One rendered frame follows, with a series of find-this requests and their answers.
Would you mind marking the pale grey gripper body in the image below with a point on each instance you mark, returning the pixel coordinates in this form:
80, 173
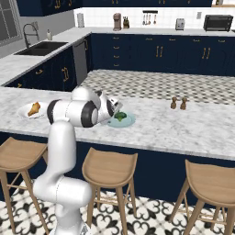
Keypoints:
117, 105

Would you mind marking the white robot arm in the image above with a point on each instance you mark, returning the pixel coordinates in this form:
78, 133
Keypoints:
61, 143

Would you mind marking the green broccoli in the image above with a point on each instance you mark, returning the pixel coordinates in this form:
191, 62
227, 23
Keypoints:
120, 116

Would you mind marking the chicken drumstick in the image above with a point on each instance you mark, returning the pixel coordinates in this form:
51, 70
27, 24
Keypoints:
33, 109

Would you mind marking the light blue plate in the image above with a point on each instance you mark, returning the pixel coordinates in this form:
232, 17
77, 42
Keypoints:
127, 121

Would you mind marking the brown wooden shaker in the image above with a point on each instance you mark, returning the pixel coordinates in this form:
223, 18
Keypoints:
183, 104
173, 103

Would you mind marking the grey dishwasher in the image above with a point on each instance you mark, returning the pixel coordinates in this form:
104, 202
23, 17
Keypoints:
80, 61

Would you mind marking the wooden bar stool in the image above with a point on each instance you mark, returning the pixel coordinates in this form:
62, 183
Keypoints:
18, 154
108, 168
211, 183

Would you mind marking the navy base cupboards under sink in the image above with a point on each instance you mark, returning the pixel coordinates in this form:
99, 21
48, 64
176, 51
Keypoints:
52, 73

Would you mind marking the navy island base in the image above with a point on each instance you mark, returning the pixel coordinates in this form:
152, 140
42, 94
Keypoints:
159, 171

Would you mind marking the dark knife block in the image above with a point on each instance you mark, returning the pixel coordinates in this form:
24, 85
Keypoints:
125, 23

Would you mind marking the brown coffee machine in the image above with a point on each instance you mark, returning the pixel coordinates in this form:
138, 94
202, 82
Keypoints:
117, 22

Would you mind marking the navy base cupboards long run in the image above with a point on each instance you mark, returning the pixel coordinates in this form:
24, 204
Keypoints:
183, 55

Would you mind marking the white paper towel roll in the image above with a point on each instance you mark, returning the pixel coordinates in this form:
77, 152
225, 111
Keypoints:
80, 20

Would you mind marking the white plate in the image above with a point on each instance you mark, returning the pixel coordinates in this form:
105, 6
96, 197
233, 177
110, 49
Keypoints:
23, 112

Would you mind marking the black sink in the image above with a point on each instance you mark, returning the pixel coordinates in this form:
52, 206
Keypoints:
39, 49

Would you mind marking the white soap dispenser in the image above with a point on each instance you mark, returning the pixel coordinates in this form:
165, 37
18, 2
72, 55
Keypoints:
49, 35

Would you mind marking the silver toaster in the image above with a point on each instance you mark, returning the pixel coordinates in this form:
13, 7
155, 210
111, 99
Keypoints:
180, 24

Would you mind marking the dark metal tap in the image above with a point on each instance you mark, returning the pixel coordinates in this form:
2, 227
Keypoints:
25, 33

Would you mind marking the black toaster oven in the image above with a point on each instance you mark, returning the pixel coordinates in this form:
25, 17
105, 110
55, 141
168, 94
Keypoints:
218, 23

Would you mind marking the window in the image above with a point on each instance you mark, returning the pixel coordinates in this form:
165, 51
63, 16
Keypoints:
9, 20

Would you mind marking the rail with hanging tools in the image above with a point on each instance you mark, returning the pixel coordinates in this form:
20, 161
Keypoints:
150, 16

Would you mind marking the white wall socket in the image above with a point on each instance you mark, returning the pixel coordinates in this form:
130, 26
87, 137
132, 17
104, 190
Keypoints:
199, 15

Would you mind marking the navy wall cupboards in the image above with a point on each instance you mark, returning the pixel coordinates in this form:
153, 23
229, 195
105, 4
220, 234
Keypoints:
42, 6

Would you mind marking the wooden wall shelf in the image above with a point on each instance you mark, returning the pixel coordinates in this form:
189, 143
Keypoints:
225, 5

